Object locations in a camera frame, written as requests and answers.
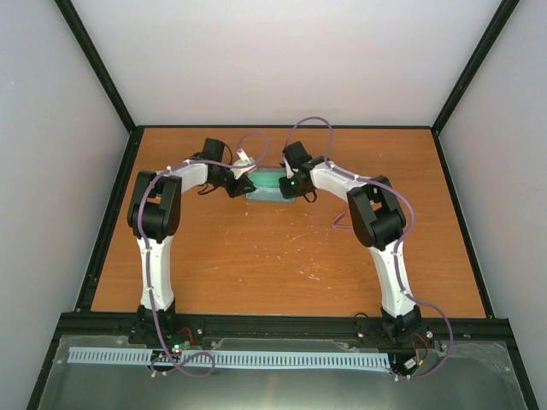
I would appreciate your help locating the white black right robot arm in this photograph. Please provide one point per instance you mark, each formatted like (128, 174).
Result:
(378, 223)

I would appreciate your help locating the light blue cleaning cloth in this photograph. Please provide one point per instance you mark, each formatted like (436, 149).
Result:
(266, 194)

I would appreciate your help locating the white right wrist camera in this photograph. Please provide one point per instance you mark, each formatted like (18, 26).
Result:
(288, 170)

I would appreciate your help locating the light blue cable duct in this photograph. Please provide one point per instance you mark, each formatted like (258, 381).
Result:
(225, 359)

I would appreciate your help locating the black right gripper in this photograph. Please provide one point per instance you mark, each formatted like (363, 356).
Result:
(288, 193)

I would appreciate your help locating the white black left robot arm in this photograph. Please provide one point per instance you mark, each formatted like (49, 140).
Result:
(154, 215)

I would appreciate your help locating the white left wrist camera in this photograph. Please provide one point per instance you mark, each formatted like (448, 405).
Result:
(244, 165)

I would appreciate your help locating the pink transparent sunglasses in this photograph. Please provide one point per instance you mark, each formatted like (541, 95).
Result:
(343, 221)

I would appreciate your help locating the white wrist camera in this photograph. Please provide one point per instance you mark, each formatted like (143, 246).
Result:
(244, 165)
(288, 170)

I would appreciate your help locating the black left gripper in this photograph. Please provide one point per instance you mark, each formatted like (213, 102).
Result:
(236, 190)

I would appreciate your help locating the black mounting rail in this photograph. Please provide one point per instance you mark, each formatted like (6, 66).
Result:
(203, 329)

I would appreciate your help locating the teal glasses case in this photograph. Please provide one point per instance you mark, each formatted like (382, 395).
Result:
(268, 177)

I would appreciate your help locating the metal front plate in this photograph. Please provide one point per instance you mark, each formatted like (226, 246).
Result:
(473, 376)

